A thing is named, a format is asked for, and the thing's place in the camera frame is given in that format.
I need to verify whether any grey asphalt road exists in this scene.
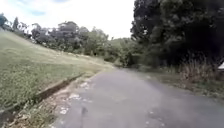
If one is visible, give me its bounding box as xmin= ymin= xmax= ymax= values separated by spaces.
xmin=49 ymin=67 xmax=224 ymax=128

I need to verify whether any row of distant trees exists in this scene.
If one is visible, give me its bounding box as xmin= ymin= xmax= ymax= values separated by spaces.
xmin=0 ymin=13 xmax=134 ymax=66

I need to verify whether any wood of dark trees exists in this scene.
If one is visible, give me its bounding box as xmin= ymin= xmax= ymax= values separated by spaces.
xmin=129 ymin=0 xmax=224 ymax=69

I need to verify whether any dirt gutter strip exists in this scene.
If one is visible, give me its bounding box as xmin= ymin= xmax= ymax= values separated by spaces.
xmin=6 ymin=71 xmax=98 ymax=128

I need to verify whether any concrete kerb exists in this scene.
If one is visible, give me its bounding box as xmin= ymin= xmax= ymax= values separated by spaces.
xmin=0 ymin=73 xmax=84 ymax=125

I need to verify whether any overgrown roadside verge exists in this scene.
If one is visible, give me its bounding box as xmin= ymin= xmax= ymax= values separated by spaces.
xmin=133 ymin=56 xmax=224 ymax=100

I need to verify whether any grass slope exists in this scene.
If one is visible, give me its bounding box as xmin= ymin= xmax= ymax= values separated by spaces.
xmin=0 ymin=28 xmax=114 ymax=111

